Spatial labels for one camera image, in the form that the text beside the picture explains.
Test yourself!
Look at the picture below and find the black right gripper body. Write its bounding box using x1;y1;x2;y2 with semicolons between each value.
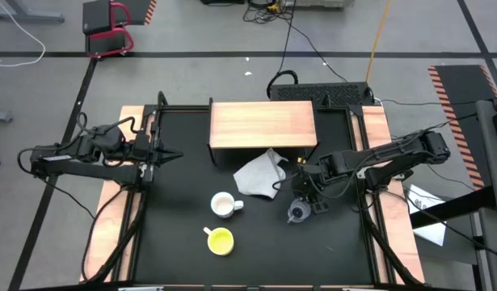
291;158;330;214

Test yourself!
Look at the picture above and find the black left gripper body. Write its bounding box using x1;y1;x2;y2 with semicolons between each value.
134;127;163;183

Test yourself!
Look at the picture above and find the clear glass mug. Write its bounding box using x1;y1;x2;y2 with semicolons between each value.
287;197;313;225

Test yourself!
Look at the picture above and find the red white patterned mug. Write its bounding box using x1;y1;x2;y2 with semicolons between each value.
210;191;245;219

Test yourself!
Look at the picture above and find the yellow mug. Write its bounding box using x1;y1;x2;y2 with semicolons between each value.
202;226;235;256

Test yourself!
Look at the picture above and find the wooden shelf with black legs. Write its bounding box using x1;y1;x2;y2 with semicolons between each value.
208;100;320;167

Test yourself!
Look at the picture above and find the grey waffle cloth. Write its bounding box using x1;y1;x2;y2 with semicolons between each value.
233;147;289;200

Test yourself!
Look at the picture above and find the black perforated computer case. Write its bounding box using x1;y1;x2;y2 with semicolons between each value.
269;82;375;108

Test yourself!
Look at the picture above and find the red black step stool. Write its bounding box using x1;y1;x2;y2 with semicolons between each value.
82;0;135;60

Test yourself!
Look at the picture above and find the white paper sheet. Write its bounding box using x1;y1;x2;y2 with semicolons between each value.
405;183;447;247

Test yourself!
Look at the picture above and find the black slanted beam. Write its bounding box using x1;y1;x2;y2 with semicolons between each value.
409;188;497;230

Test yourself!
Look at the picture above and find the small black orange-striped panel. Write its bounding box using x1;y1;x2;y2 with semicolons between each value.
122;0;158;26

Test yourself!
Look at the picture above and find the large black orange-striped ramp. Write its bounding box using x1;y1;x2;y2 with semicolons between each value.
428;64;497;191

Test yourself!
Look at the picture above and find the grey table leg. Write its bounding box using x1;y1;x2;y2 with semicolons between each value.
0;0;65;23

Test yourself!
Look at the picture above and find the grey flat device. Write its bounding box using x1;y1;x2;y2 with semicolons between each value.
284;0;356;10

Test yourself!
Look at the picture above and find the black aluminium table frame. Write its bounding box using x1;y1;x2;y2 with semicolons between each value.
80;91;426;291

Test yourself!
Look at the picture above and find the black cable harness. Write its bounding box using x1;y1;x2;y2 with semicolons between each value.
81;188;148;284
359;193;423;286

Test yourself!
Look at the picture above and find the thick black looped cable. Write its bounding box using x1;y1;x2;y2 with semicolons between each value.
266;70;300;99

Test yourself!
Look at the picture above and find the thin black cable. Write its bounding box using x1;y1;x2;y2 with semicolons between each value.
278;0;297;76
375;95;497;108
290;22;349;83

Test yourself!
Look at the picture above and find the white cable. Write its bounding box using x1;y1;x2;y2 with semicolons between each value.
0;0;47;68

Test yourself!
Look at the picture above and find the yellow cable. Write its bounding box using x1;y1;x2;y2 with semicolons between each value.
364;0;393;83

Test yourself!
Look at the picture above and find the tangled black cable bundle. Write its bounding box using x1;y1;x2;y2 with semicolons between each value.
242;0;294;24

